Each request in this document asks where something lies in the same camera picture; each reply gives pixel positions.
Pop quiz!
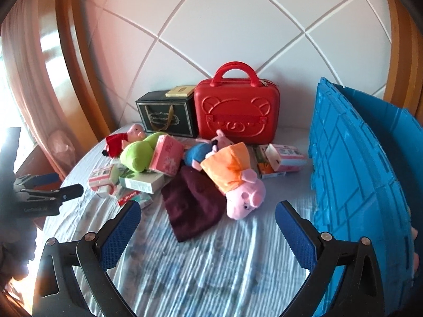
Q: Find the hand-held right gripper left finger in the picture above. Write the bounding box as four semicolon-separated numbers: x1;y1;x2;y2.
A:
31;201;142;317

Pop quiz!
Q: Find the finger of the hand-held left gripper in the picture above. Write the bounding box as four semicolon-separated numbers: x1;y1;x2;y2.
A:
20;173;61;189
49;184;85;205

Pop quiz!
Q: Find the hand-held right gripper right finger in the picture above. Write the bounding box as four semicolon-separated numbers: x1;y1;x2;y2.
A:
275;201;387;317

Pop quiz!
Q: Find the white pink striped box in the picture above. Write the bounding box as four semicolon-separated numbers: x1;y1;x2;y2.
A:
89;164;121;196
265;143;309;173

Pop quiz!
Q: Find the pig plush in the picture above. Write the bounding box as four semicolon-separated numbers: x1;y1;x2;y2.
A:
183;129;236;171
200;142;266;220
102;123;148;158

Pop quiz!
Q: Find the lime green plush toy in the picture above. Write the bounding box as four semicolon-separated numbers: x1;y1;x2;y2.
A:
119;132;169;173

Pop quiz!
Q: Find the maroon cloth pouch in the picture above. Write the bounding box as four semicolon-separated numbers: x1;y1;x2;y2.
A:
161;165;228;242

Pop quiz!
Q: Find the blue plastic crate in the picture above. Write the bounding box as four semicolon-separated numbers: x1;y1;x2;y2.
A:
308;77;420;317

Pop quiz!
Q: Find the red label flat packet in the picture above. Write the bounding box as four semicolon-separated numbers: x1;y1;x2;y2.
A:
116;190;154;209

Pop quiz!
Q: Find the green white box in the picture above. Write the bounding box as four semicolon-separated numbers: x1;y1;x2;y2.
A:
119;171;166;195

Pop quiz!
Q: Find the orange green box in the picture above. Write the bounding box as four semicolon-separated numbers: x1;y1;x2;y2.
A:
253;144;286;179

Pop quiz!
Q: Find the pale blue bed sheet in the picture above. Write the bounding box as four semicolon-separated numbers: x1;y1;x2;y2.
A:
40;124;331;317

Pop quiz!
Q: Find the pink tissue pack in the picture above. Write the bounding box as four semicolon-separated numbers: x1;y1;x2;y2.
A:
149;135;184;175

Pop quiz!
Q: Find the pink curtain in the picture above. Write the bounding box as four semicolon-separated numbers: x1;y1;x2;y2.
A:
0;0;83;179

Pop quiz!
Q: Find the pig plush in blue shirt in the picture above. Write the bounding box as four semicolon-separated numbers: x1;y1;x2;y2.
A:
183;129;236;171

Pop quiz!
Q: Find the black gift box gold ribbon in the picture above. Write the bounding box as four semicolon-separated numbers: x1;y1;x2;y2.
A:
135;91;199;138

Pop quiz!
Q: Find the small gold box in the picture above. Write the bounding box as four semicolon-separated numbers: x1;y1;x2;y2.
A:
165;86;195;99

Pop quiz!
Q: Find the white padded headboard panel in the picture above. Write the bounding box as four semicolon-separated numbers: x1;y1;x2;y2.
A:
79;0;397;136

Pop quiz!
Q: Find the wooden headboard frame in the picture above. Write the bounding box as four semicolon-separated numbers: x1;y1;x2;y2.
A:
33;0;423;159

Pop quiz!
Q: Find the red hard case with handles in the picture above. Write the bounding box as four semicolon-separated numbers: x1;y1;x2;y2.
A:
194;62;281;141

